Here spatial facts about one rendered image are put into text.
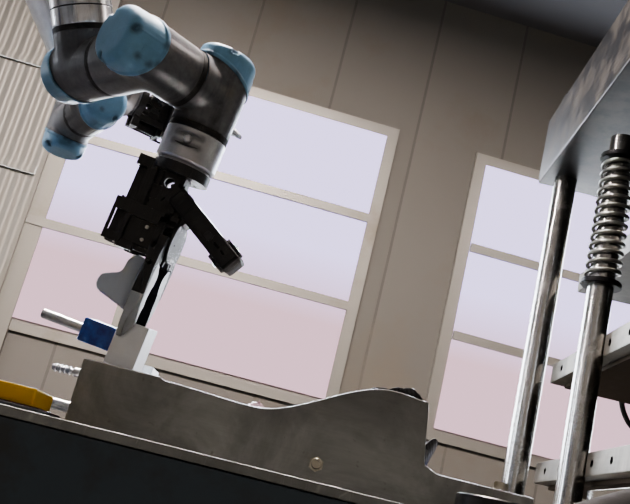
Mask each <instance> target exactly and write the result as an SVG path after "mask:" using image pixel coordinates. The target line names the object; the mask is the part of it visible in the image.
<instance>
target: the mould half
mask: <svg viewBox="0 0 630 504"><path fill-rule="evenodd" d="M428 413H429V405H428V402H427V401H423V400H420V399H417V398H415V397H412V396H409V395H406V394H404V393H401V392H397V391H393V390H387V389H368V390H360V391H354V392H349V393H345V394H340V395H336V396H332V397H328V398H325V399H321V400H317V401H313V402H309V403H305V404H300V405H295V406H290V407H282V408H260V407H254V406H250V405H246V404H242V403H239V402H235V401H232V400H229V399H225V398H222V397H219V396H216V395H212V394H209V393H206V392H203V391H200V390H196V389H193V388H190V387H186V386H183V385H179V384H176V383H172V382H168V381H165V380H164V379H163V378H162V377H160V376H156V375H152V374H147V373H143V372H139V371H135V370H131V369H127V368H123V367H119V366H115V365H111V364H107V363H103V362H99V361H95V360H91V359H86V358H84V360H83V363H82V366H81V369H80V372H79V375H78V378H77V382H76V385H75V388H74V391H73V394H72V397H71V401H70V404H69V407H68V410H67V413H66V416H65V420H69V421H73V422H77V423H81V424H85V425H89V426H93V427H97V428H101V429H105V430H109V431H113V432H115V431H116V432H120V433H123V434H126V435H129V436H133V437H137V438H141V439H145V440H149V441H153V442H157V443H161V444H165V445H169V446H173V447H177V448H181V449H185V450H189V451H193V452H197V453H201V454H205V455H209V456H213V457H217V458H221V459H225V460H229V461H233V462H237V463H241V464H245V465H249V466H253V467H257V468H261V469H265V470H269V471H273V472H277V473H281V474H285V475H289V476H293V477H297V478H301V479H305V480H309V481H313V482H317V483H321V484H325V485H333V486H337V487H341V488H342V489H345V490H349V491H353V492H357V493H361V494H365V495H369V496H373V497H377V498H381V499H385V500H389V501H393V502H397V503H401V504H454V502H455V497H456V493H457V492H466V493H472V494H478V495H483V496H488V497H493V498H497V499H502V500H506V501H510V502H514V503H518V504H533V502H534V498H531V497H527V496H523V495H519V494H514V493H510V492H506V491H502V490H498V489H494V488H490V487H486V486H482V485H478V484H474V483H470V482H466V481H462V480H458V479H454V478H450V477H446V476H442V475H438V474H436V473H435V472H433V471H432V470H431V469H430V468H429V467H427V466H426V465H425V446H426V436H427V425H428ZM317 456H318V457H319V458H320V459H321V460H322V461H323V467H322V470H319V471H316V472H314V471H313V470H312V469H311V468H310V467H309V464H310V459H311V458H314V457H317Z"/></svg>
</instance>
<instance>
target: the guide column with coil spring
mask: <svg viewBox="0 0 630 504"><path fill-rule="evenodd" d="M610 149H625V150H629V151H630V135H628V134H615V135H613V136H612V137H611V140H610V146H609V150H610ZM612 166H624V167H629V168H630V163H628V162H623V161H616V162H611V163H608V164H607V165H606V168H608V167H612ZM610 175H623V176H628V177H630V172H628V171H622V170H613V171H609V172H606V173H605V177H606V176H610ZM608 184H622V185H626V186H629V185H630V182H629V181H627V180H622V179H611V180H606V181H604V184H603V186H604V185H608ZM628 192H629V191H628V190H626V189H622V188H608V189H605V190H603V191H602V195H603V194H607V193H620V194H625V195H628ZM605 202H619V203H624V204H627V199H624V198H620V197H607V198H603V199H601V203H605ZM601 203H600V204H601ZM604 211H617V212H622V213H625V212H626V209H625V208H623V207H618V206H605V207H602V208H600V209H599V213H600V212H604ZM603 220H615V221H620V222H623V223H624V217H621V216H616V215H605V216H601V217H598V222H599V221H603ZM603 229H610V230H618V231H621V232H623V227H622V226H619V225H613V224H605V225H599V226H597V228H596V231H598V230H603ZM621 238H622V236H620V235H617V234H609V233H607V234H598V235H596V236H595V240H597V239H614V240H619V241H621ZM597 248H611V249H616V250H620V245H618V244H614V243H597V244H595V245H594V247H593V249H597ZM598 257H606V258H614V259H617V260H618V258H619V255H618V254H615V253H611V252H598V253H594V254H592V258H598ZM617 265H618V264H616V263H612V262H604V261H601V262H593V263H591V266H590V268H592V267H610V268H614V269H617ZM591 275H596V276H605V277H609V278H612V279H615V278H616V273H613V272H608V271H593V272H590V273H589V276H591ZM613 292H614V288H613V287H611V286H609V285H606V284H602V283H590V284H588V285H587V291H586V297H585V303H584V310H583V316H582V322H581V329H580V335H579V341H578V347H577V354H576V360H575V366H574V373H573V379H572V385H571V392H570V398H569V404H568V410H567V417H566V423H565V429H564V436H563V442H562V448H561V454H560V461H559V467H558V473H557V480H556V486H555V492H554V498H553V504H574V503H578V502H581V501H582V498H583V492H584V485H585V477H584V475H585V468H586V461H587V455H588V453H589V452H590V445H591V438H592V432H593V425H594V418H595V412H596V405H597V398H598V392H599V385H600V378H601V372H602V365H603V357H602V355H603V348H604V342H605V335H606V334H607V332H608V325H609V318H610V312H611V305H612V298H613Z"/></svg>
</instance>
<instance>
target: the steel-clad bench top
mask: <svg viewBox="0 0 630 504"><path fill-rule="evenodd" d="M0 415H2V416H6V417H10V418H14V419H18V420H22V421H26V422H30V423H34V424H38V425H42V426H46V427H50V428H54V429H59V430H63V431H67V432H71V433H75V434H79V435H83V436H87V437H91V438H95V439H99V440H103V441H107V442H111V443H115V444H119V445H123V446H127V447H131V448H135V449H139V450H143V451H147V452H151V453H155V454H159V455H163V456H167V457H171V458H175V459H179V460H183V461H187V462H191V463H195V464H199V465H203V466H207V467H211V468H215V469H219V470H223V471H227V472H231V473H235V474H239V475H243V476H247V477H251V478H255V479H259V480H263V481H267V482H271V483H275V484H279V485H283V486H287V487H291V488H295V489H299V490H303V491H307V492H311V493H315V494H319V495H323V496H327V497H331V498H335V499H339V500H343V501H347V502H351V503H355V504H401V503H397V502H393V501H389V500H385V499H381V498H377V497H373V496H369V495H365V494H361V493H357V492H353V491H349V490H345V489H342V488H341V487H337V486H333V485H325V484H321V483H317V482H313V481H309V480H305V479H301V478H297V477H293V476H289V475H285V474H281V473H277V472H273V471H269V470H265V469H261V468H257V467H253V466H249V465H245V464H241V463H237V462H233V461H229V460H225V459H221V458H217V457H213V456H209V455H205V454H201V453H197V452H193V451H189V450H185V449H181V448H177V447H173V446H169V445H165V444H161V443H157V442H153V441H149V440H145V439H141V438H137V437H133V436H129V435H126V434H123V433H120V432H116V431H115V432H113V431H109V430H105V429H101V428H97V427H93V426H89V425H85V424H81V423H77V422H73V421H69V420H64V419H60V418H56V417H52V416H48V415H44V414H40V413H36V412H32V411H28V410H24V409H20V408H16V407H12V406H8V405H4V404H0Z"/></svg>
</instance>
